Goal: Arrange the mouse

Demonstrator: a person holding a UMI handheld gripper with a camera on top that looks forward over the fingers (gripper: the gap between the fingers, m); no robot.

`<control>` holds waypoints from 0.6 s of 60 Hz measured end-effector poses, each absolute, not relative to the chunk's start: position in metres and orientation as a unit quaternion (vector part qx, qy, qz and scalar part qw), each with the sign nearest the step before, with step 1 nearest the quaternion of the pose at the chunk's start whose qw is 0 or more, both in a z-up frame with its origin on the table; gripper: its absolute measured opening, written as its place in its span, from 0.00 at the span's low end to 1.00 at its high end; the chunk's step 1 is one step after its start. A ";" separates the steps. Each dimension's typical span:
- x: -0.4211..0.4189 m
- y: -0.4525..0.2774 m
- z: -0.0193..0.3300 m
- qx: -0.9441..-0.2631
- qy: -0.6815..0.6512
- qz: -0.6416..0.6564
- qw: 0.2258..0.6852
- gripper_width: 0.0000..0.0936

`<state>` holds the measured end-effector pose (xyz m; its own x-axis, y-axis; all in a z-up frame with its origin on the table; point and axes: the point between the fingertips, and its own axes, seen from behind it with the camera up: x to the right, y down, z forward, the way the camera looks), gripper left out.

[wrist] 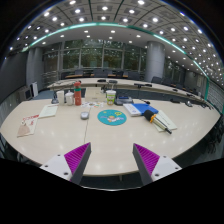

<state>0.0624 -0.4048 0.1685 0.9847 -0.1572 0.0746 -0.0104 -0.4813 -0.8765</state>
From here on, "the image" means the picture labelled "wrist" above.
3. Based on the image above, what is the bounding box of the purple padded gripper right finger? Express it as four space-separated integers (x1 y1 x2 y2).
133 143 181 185

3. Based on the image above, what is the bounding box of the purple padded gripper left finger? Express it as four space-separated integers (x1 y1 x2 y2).
41 143 91 185

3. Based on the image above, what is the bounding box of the round teal mouse pad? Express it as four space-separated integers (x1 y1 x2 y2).
97 110 127 126

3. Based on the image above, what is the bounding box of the pale green paper sheet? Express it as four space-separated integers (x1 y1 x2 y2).
156 110 177 130

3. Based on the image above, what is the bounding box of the light green notebook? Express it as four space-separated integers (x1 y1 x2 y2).
39 105 58 118

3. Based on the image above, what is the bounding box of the red and white leaflet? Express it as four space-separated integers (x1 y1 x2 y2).
21 115 39 135

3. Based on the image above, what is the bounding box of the blue folder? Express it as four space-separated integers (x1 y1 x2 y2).
134 103 158 115

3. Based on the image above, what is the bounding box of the colourful sticker sheet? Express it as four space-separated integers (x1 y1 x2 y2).
81 102 104 108

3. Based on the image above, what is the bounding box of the white lidded cup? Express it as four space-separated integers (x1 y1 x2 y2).
65 92 74 106

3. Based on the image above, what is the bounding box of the white rectangular container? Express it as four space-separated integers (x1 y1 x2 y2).
56 90 64 105

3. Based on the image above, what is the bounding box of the dark electronic device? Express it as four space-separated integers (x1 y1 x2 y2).
115 97 133 106

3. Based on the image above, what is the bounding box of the white cup with green label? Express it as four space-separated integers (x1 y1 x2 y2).
106 90 116 105

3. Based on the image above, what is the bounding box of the red bottle with green cap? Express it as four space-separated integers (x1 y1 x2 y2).
74 81 82 106

